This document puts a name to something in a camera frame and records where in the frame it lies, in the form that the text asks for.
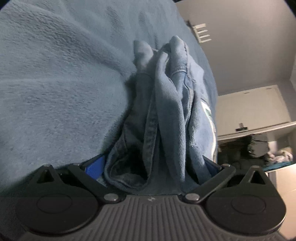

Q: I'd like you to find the white wardrobe door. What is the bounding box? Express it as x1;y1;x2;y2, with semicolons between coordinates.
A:
216;85;294;141

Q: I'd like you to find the dark clothes pile in wardrobe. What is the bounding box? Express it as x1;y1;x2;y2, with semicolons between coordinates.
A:
218;133;295;171

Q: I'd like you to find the light blue denim jacket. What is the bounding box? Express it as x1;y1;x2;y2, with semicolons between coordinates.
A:
103;36;217;195

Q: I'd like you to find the white router with antennas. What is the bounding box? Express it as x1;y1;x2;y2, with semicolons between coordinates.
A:
186;20;212;44

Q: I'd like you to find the blue fleece bed blanket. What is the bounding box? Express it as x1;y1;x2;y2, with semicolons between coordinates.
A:
1;1;216;192

